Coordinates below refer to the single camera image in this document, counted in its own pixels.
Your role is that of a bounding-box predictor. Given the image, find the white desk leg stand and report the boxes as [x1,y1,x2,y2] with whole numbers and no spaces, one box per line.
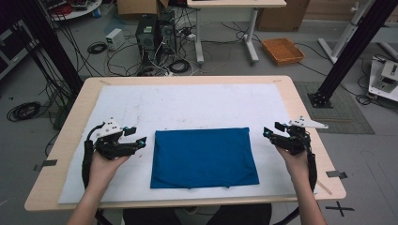
[317,0,369,65]

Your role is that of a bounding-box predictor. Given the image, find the grey floor mat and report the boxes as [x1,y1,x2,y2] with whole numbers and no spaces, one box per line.
[294,81,375,135]

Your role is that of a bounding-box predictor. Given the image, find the black sleeved cable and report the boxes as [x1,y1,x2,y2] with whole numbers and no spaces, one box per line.
[82,122,106,189]
[304,149,318,192]

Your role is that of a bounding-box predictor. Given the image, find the black tape cross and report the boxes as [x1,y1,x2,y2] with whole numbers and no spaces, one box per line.
[325,201,356,218]

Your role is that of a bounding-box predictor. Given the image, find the black computer tower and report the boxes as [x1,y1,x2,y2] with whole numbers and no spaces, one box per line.
[135,13,159,68]
[158,10,177,55]

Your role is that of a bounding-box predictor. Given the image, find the light wooden drawer cabinet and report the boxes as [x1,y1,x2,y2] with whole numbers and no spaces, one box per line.
[304,0,398,23]

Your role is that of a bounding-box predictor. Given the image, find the orange tray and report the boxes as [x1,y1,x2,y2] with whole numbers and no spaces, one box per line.
[261,37,305,67]

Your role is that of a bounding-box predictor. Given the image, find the person's left hand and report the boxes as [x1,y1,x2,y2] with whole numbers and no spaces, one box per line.
[85,151,130,191]

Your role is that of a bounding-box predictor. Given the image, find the brown cardboard box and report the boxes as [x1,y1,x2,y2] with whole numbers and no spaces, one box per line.
[256,6,311,32]

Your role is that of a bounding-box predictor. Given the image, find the round white table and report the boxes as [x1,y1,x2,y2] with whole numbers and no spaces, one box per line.
[46,0,103,22]

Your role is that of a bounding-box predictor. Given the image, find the black metal pillar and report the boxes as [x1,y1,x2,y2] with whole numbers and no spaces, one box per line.
[15,0,84,95]
[308,0,398,110]

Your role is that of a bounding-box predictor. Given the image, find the white desk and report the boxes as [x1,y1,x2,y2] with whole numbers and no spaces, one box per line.
[186,0,288,65]

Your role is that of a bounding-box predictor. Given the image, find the blue shirt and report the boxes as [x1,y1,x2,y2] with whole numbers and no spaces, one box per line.
[149,127,260,189]

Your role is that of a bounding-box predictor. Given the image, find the open cardboard box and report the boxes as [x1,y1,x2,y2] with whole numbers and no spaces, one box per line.
[116,0,170,17]

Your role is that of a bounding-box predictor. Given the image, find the grey metal rack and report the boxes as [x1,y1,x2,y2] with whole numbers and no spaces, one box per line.
[0,18,39,79]

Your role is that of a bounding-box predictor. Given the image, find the grey tape strip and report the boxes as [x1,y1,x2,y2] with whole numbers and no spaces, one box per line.
[33,158,58,172]
[326,170,348,180]

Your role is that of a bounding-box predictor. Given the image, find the coiled black cable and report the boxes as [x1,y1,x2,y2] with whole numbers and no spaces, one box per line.
[7,101,41,122]
[168,59,191,74]
[86,41,108,54]

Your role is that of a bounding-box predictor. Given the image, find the person's right hand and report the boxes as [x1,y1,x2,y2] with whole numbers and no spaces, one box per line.
[275,144,311,189]

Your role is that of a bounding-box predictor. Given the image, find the white electronic device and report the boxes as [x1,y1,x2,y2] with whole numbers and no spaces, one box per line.
[368,59,398,102]

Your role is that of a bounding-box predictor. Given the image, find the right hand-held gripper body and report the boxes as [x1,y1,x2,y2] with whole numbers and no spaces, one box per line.
[271,115,329,157]

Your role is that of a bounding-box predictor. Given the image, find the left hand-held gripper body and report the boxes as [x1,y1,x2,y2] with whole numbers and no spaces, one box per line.
[92,117,140,161]

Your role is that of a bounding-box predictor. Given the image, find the white table mat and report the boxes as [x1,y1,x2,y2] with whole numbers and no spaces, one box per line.
[57,82,317,204]

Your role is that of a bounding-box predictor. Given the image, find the white power supply box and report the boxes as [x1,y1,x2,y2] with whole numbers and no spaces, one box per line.
[105,27,126,51]

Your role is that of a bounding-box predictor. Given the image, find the thin wooden stick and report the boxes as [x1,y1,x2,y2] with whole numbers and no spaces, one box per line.
[315,180,333,196]

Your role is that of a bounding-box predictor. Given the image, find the person's black trousers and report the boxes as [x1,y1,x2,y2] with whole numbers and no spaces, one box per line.
[122,203,272,225]

